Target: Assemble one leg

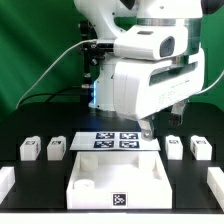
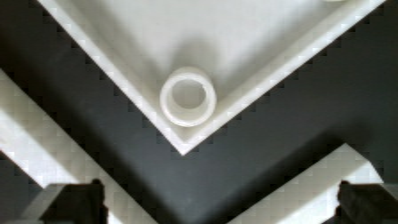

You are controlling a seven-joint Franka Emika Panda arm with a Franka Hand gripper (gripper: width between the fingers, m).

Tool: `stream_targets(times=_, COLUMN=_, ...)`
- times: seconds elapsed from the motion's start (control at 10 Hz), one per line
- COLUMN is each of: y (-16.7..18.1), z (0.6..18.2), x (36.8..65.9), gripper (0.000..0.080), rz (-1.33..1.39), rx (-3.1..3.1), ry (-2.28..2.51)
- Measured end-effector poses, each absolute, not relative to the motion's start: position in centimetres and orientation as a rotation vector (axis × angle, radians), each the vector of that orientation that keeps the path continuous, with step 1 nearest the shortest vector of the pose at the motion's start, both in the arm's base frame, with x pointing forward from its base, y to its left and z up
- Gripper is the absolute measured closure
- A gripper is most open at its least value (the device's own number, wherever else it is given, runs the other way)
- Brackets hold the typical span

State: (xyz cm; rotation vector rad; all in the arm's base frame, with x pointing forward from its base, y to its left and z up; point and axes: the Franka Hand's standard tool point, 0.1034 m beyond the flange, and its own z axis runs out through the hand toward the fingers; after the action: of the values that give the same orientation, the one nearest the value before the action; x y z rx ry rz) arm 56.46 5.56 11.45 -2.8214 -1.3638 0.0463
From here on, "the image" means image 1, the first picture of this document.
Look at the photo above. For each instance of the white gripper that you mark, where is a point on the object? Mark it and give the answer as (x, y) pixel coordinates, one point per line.
(142, 88)

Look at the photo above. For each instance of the white square tabletop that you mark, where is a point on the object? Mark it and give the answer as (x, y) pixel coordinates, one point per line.
(118, 180)

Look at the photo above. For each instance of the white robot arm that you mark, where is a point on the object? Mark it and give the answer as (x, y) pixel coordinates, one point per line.
(113, 18)

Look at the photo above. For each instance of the white marker sheet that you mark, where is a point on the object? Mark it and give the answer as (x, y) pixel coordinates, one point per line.
(101, 141)

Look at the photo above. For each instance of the white right obstacle block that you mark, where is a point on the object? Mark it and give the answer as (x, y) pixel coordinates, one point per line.
(215, 180)

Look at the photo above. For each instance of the white obstacle block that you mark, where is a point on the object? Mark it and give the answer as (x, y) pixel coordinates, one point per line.
(215, 180)
(7, 180)

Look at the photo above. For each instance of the white left obstacle block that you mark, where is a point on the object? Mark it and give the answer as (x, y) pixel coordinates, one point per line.
(7, 180)

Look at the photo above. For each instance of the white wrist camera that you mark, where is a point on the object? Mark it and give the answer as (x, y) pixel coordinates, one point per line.
(152, 42)

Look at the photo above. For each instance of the black base camera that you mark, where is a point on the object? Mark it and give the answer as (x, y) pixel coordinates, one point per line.
(102, 44)

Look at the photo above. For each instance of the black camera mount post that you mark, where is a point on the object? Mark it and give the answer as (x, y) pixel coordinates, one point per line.
(87, 33)

